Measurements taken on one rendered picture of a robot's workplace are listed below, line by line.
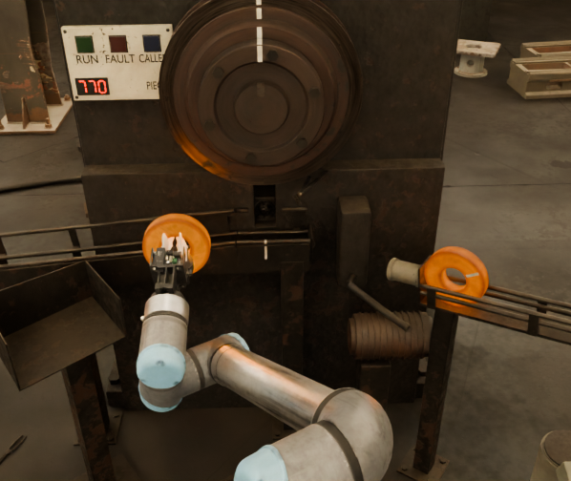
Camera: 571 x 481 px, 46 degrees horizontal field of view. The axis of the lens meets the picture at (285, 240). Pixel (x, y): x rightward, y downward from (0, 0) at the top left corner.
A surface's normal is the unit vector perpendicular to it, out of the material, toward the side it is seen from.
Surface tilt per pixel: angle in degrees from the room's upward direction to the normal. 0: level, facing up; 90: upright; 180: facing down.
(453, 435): 0
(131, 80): 90
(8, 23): 90
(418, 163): 0
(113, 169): 0
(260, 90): 90
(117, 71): 90
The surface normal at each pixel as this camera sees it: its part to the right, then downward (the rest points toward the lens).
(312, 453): 0.11, -0.71
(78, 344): -0.07, -0.81
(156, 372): 0.05, 0.69
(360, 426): 0.33, -0.82
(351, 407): -0.07, -0.97
